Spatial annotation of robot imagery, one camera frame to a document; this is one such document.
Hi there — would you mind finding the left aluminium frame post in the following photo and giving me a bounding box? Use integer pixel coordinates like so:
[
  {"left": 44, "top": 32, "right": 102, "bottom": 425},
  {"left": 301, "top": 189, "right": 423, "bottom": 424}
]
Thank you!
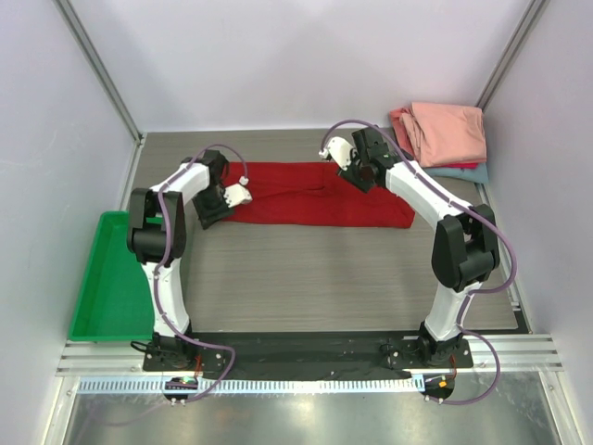
[{"left": 51, "top": 0, "right": 145, "bottom": 140}]

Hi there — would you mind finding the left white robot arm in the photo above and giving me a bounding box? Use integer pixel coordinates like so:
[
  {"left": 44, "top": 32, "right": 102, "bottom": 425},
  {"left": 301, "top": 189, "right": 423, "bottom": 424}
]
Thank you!
[{"left": 127, "top": 145, "right": 233, "bottom": 371}]

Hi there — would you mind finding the pink folded t shirt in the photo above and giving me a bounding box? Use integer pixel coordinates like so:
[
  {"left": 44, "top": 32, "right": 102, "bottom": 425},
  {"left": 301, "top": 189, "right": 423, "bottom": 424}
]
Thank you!
[{"left": 398, "top": 102, "right": 487, "bottom": 168}]

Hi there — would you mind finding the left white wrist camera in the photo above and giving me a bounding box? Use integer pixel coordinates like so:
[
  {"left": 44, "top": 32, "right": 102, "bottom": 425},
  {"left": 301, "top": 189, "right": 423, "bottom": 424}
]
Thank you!
[{"left": 223, "top": 176, "right": 253, "bottom": 208}]

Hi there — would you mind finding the aluminium frame post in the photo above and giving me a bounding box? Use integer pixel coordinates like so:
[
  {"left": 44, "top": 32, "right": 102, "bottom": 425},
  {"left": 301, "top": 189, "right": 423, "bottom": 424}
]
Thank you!
[
  {"left": 51, "top": 0, "right": 145, "bottom": 140},
  {"left": 476, "top": 0, "right": 550, "bottom": 112}
]

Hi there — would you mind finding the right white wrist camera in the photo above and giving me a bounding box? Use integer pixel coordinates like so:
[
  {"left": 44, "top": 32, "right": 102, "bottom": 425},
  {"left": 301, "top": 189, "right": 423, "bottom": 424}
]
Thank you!
[{"left": 319, "top": 136, "right": 357, "bottom": 171}]

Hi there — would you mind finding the red t shirt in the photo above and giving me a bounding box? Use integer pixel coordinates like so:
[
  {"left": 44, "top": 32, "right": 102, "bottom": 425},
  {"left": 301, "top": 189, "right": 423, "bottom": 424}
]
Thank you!
[{"left": 226, "top": 162, "right": 415, "bottom": 229}]

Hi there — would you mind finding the green plastic tray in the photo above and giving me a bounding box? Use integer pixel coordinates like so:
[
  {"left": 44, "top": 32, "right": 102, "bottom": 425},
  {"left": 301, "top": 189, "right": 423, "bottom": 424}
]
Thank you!
[{"left": 69, "top": 211, "right": 154, "bottom": 342}]

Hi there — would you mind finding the right aluminium frame post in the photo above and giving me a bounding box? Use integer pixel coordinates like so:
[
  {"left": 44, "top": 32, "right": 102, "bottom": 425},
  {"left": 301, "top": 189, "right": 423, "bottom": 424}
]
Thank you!
[{"left": 476, "top": 0, "right": 550, "bottom": 112}]

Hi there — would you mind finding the aluminium front rail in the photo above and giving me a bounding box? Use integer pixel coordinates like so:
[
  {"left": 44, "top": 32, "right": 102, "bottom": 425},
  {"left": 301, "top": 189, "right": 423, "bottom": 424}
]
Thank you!
[{"left": 55, "top": 334, "right": 563, "bottom": 377}]

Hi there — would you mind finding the slotted cable duct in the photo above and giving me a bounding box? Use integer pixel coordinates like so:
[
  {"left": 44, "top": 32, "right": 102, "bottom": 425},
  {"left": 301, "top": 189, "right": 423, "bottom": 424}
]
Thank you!
[{"left": 78, "top": 375, "right": 425, "bottom": 396}]

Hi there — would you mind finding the salmon folded t shirt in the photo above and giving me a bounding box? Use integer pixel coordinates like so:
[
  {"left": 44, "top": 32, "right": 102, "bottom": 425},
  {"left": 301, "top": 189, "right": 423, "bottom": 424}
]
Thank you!
[{"left": 388, "top": 107, "right": 418, "bottom": 160}]

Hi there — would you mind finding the magenta folded t shirt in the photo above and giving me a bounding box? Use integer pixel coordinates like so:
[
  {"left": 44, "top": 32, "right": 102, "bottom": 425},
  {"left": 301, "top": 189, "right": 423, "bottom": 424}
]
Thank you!
[{"left": 438, "top": 162, "right": 480, "bottom": 170}]

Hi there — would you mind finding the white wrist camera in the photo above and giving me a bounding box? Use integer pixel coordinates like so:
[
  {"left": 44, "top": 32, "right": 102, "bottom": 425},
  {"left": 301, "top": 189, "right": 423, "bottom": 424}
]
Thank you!
[
  {"left": 319, "top": 136, "right": 357, "bottom": 171},
  {"left": 223, "top": 176, "right": 253, "bottom": 208}
]

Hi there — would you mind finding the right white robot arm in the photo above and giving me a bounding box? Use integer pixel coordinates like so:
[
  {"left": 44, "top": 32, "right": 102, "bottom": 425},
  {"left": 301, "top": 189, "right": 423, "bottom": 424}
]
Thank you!
[{"left": 320, "top": 128, "right": 499, "bottom": 367}]

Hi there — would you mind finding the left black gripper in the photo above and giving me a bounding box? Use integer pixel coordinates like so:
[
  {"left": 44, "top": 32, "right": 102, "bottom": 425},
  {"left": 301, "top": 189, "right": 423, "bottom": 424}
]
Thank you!
[{"left": 193, "top": 185, "right": 235, "bottom": 229}]

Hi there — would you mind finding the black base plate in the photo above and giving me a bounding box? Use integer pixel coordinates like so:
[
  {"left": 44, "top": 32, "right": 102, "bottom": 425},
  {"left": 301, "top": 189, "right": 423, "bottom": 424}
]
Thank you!
[{"left": 130, "top": 331, "right": 473, "bottom": 375}]

